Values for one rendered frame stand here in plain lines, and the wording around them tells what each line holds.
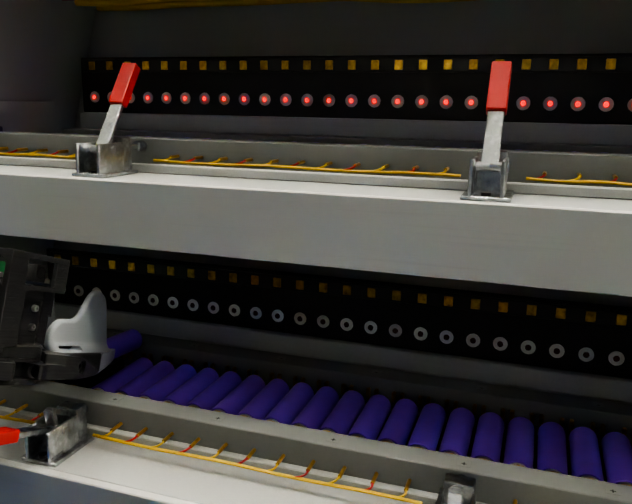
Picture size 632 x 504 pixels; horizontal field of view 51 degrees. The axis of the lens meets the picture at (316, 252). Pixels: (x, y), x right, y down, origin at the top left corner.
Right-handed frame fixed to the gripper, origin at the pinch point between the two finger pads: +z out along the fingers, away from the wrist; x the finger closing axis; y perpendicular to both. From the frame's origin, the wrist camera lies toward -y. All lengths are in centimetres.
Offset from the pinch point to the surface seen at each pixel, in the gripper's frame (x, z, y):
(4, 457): -0.3, -7.8, -6.3
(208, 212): -12.6, -7.8, 11.2
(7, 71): 14.9, 1.8, 24.5
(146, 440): -8.4, -4.0, -4.3
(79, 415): -3.8, -5.4, -3.2
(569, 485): -35.5, -3.8, -2.2
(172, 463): -11.1, -4.9, -5.2
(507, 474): -32.1, -3.8, -2.3
